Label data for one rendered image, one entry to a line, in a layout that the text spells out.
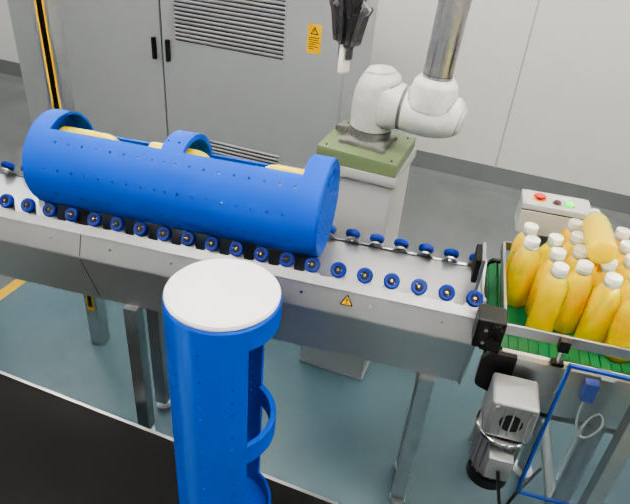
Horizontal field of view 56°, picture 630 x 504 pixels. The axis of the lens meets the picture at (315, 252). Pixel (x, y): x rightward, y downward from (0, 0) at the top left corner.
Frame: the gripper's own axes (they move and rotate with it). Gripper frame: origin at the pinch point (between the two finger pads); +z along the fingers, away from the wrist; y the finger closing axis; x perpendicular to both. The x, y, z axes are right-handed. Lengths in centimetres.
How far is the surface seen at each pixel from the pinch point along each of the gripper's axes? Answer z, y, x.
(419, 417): 103, 41, 9
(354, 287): 57, 20, -7
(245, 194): 34.0, -6.7, -25.3
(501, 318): 49, 58, 4
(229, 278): 46, 8, -41
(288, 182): 29.7, 0.6, -16.9
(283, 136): 91, -130, 100
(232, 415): 74, 23, -51
